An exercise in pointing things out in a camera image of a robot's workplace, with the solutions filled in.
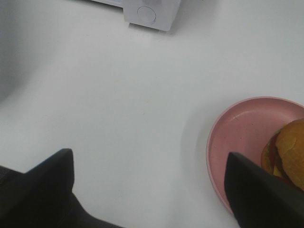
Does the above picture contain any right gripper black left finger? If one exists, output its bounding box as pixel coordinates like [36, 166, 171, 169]
[0, 149, 116, 228]

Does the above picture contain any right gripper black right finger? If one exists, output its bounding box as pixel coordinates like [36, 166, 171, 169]
[224, 152, 304, 228]

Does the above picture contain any burger with sesame-free bun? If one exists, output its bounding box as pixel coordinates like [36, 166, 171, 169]
[261, 119, 304, 192]

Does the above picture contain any pink round plate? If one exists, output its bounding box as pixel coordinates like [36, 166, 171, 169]
[206, 96, 304, 212]

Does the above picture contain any round door release button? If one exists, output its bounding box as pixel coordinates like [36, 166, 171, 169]
[137, 6, 156, 24]

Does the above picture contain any white microwave oven body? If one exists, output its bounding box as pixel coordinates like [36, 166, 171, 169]
[96, 0, 181, 31]

